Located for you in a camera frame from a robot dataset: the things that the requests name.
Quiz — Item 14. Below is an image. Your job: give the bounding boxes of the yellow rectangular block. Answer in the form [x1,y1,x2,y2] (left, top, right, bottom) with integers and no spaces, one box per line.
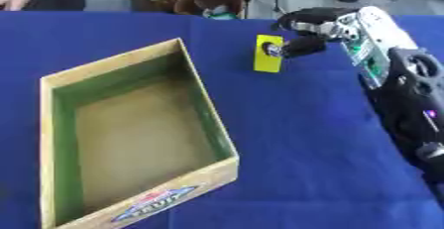
[251,34,286,73]

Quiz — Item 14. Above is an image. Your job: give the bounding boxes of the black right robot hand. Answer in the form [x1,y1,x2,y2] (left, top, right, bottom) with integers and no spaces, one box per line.
[262,6,361,59]

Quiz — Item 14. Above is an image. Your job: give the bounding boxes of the brown box with green item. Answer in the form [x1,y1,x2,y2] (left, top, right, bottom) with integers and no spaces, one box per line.
[173,0,247,20]

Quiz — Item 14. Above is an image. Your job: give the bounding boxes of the tan cardboard box green inside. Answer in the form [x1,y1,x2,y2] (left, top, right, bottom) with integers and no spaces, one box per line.
[38,37,242,229]

